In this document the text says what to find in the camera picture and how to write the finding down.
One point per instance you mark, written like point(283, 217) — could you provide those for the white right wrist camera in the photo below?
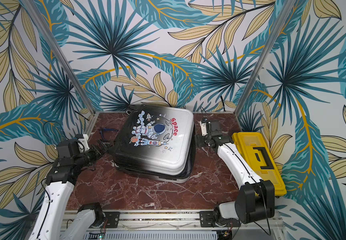
point(204, 124)

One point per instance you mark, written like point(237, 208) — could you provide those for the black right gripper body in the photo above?
point(205, 140)

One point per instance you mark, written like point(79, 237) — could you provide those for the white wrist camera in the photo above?
point(82, 141)
point(204, 124)

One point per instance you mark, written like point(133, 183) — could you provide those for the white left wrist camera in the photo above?
point(82, 141)

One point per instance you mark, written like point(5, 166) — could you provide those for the white space-print kids suitcase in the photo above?
point(156, 142)

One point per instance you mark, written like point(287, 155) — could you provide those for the left aluminium corner post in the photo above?
point(40, 22)

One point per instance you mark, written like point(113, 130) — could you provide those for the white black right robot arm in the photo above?
point(255, 201)

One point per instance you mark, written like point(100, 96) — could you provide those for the yellow black plastic toolbox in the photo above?
point(255, 151)

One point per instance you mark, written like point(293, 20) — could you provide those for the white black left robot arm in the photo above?
point(74, 156)

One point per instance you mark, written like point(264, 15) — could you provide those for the right aluminium corner post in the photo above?
point(280, 21)

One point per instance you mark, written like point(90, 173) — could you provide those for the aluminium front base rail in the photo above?
point(152, 225)

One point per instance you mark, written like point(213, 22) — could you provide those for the blue handled pliers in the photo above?
point(107, 133)

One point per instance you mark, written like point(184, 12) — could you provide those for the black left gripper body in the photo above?
point(93, 153)

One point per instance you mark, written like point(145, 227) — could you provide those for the aluminium corner post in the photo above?
point(40, 22)
point(280, 21)

